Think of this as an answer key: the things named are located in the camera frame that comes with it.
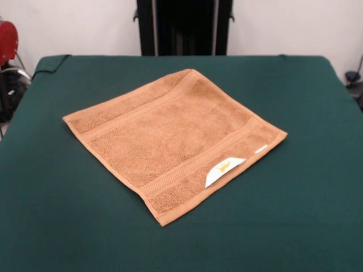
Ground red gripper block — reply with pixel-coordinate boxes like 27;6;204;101
0;20;19;66

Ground tan terry towel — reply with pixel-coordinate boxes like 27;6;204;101
62;68;289;227

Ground dark green table cloth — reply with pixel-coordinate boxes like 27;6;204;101
0;54;363;272

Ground bundle of dark cables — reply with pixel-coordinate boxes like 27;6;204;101
0;63;32;123

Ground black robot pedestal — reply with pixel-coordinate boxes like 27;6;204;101
133;0;235;57

